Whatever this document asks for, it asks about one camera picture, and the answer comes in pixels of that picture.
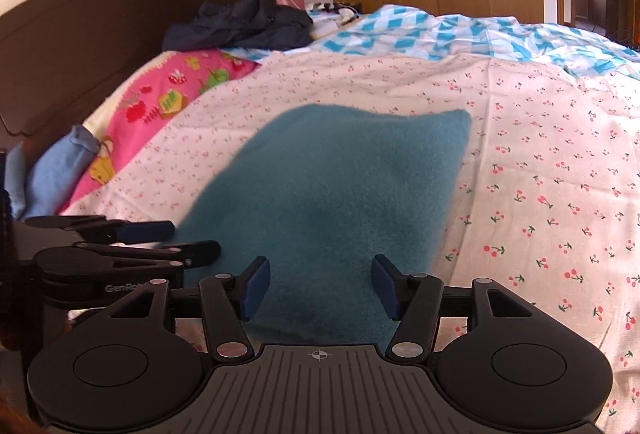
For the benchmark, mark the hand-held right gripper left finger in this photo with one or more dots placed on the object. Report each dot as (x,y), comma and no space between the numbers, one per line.
(255,286)

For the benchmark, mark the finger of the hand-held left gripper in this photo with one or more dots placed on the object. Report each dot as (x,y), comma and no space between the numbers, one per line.
(145,230)
(200,251)

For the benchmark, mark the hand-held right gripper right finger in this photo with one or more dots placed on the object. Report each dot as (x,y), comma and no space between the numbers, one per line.
(387,284)

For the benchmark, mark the teal knitted sweater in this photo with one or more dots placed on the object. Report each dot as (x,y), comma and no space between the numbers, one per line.
(330,194)

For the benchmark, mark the light blue cloth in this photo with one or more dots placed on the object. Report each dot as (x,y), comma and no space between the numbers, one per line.
(57,168)

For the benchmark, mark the pink printed blanket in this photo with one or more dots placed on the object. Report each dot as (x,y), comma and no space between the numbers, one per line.
(165,98)

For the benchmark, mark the cherry print bed sheet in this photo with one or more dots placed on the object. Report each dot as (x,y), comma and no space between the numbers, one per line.
(525,153)

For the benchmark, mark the dark wooden headboard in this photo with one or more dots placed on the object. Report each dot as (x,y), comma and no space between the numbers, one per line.
(100,38)

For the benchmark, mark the dark navy jacket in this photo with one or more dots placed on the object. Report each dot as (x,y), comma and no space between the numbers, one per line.
(240,23)

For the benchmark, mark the blue white checkered quilt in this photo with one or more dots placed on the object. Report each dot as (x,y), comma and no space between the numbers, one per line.
(450,31)

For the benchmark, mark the black white patterned cloth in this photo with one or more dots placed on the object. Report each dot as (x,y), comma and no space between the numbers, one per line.
(330,8)

